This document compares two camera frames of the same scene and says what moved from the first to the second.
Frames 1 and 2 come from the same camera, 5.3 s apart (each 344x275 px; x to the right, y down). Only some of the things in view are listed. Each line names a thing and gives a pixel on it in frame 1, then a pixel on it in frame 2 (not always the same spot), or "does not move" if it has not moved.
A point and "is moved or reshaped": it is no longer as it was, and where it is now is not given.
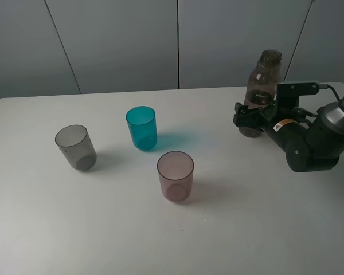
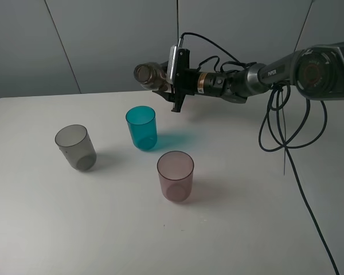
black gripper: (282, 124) to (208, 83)
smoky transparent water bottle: (262, 82) is moved or reshaped
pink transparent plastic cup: (175, 172) does not move
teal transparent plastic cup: (142, 123) does not move
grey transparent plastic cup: (74, 141) does not move
